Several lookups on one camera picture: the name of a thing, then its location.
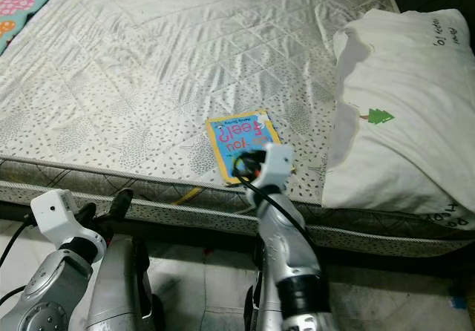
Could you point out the blue yellow children's book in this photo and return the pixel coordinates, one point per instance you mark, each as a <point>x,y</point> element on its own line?
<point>237,138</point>

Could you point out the white pillow with tree print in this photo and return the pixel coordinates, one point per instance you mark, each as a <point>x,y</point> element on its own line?
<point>401,123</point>

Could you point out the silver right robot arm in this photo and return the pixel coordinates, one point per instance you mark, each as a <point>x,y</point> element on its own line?
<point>289,264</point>

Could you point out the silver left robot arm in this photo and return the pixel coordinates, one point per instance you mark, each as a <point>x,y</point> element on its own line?
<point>52,294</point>

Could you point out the grey robot left leg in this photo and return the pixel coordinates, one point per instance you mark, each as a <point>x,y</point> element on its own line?
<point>119,294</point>

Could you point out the grey quilted dotted mattress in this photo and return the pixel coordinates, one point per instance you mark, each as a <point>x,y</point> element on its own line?
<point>163,71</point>

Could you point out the small blue tape piece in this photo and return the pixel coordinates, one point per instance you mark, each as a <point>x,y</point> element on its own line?
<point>459,302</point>

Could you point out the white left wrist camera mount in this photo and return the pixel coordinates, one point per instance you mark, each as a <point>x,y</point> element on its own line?
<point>63,216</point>

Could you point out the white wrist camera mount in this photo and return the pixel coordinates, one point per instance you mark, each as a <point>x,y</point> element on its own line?
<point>63,216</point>
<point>277,168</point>

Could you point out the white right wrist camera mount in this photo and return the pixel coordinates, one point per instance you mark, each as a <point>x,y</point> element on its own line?
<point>277,168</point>

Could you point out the dark bed frame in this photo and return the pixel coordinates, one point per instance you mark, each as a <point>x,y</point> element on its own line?
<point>378,260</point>

